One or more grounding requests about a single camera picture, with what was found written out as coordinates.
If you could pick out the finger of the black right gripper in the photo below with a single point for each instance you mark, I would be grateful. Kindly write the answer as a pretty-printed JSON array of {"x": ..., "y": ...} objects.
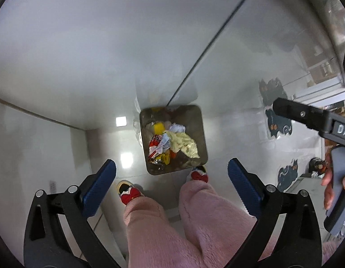
[{"x": 312, "y": 117}]

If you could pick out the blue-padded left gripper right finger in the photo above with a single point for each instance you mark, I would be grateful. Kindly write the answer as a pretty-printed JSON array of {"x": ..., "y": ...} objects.
[{"x": 286, "y": 233}]

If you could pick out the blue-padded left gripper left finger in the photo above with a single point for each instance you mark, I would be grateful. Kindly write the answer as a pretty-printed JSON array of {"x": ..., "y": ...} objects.
[{"x": 45, "y": 244}]

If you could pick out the pale yellow paper wrapper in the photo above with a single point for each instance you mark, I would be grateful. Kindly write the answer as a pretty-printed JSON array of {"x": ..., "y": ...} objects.
[{"x": 183, "y": 142}]

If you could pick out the white paper ball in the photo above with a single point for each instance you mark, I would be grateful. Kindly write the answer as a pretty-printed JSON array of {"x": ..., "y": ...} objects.
[{"x": 177, "y": 128}]

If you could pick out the red white snack wrapper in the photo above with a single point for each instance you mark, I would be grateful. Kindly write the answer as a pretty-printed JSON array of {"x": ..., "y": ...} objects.
[{"x": 158, "y": 145}]

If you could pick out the yellow snack bag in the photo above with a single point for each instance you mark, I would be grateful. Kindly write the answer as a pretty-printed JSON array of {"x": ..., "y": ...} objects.
[{"x": 163, "y": 159}]

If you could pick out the metal trash bin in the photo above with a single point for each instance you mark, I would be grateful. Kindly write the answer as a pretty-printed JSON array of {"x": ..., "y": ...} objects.
[{"x": 188, "y": 115}]

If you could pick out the person's right hand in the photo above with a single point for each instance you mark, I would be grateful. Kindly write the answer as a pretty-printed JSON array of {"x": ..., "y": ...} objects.
[{"x": 327, "y": 182}]

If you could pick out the black cat floor sticker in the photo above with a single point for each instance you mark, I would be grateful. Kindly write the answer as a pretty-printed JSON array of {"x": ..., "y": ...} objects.
[
  {"x": 287, "y": 175},
  {"x": 278, "y": 125}
]

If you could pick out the left red bow slipper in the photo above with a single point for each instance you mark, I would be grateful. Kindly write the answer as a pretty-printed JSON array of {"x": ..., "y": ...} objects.
[{"x": 127, "y": 192}]

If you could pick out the red bow slipper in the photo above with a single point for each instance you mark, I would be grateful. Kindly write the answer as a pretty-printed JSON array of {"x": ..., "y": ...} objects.
[
  {"x": 127, "y": 192},
  {"x": 198, "y": 173}
]

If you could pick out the right red bow slipper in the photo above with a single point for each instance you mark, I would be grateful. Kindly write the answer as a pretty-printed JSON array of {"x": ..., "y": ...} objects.
[{"x": 198, "y": 173}]

